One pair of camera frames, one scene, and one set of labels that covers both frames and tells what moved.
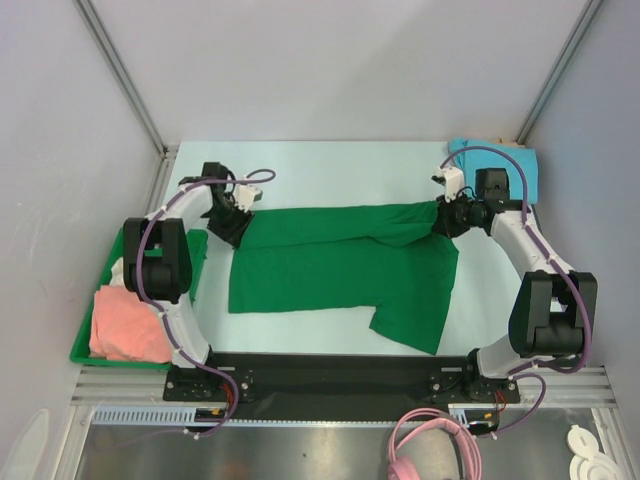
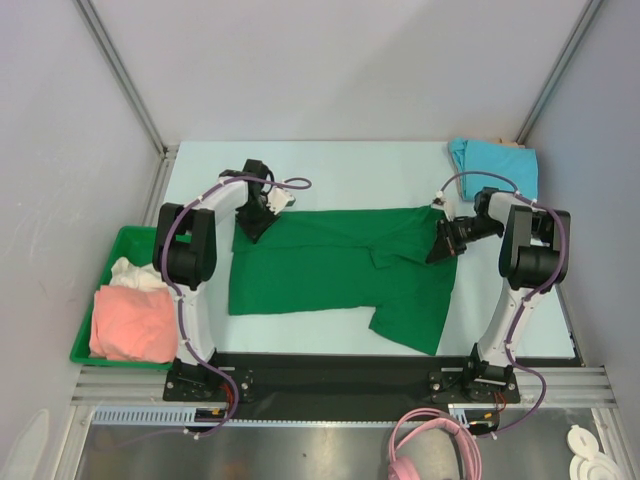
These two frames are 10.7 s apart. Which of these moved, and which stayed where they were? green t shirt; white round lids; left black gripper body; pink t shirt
Moved: left black gripper body
Stayed: green t shirt; white round lids; pink t shirt
